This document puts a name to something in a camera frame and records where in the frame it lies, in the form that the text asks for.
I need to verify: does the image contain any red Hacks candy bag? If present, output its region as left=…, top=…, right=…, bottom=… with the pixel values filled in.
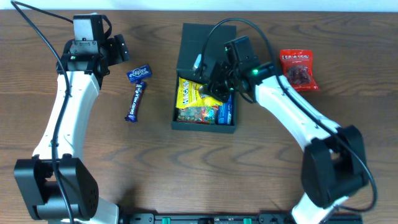
left=279, top=49, right=319, bottom=91

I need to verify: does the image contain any purple Dairy Milk bar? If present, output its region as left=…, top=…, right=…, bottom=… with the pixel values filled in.
left=125, top=81, right=147, bottom=123

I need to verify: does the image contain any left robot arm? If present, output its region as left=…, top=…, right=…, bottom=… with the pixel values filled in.
left=14, top=34, right=129, bottom=223

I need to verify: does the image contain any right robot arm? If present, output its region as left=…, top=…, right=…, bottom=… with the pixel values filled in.
left=195, top=36, right=375, bottom=223

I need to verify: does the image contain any blue cookie pack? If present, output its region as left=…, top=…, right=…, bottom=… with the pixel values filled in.
left=217, top=95, right=233, bottom=125

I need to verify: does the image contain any dark green open box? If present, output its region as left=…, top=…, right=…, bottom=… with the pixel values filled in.
left=171, top=23, right=238, bottom=134

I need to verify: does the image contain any blue eclipse gum pack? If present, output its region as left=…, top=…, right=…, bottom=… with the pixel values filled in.
left=126, top=65, right=152, bottom=83

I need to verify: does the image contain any Haribo worms candy bag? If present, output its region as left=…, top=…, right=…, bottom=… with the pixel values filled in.
left=177, top=106, right=218, bottom=124

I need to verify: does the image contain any yellow Hacks candy bag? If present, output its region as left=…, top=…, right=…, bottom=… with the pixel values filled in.
left=176, top=77, right=223, bottom=109

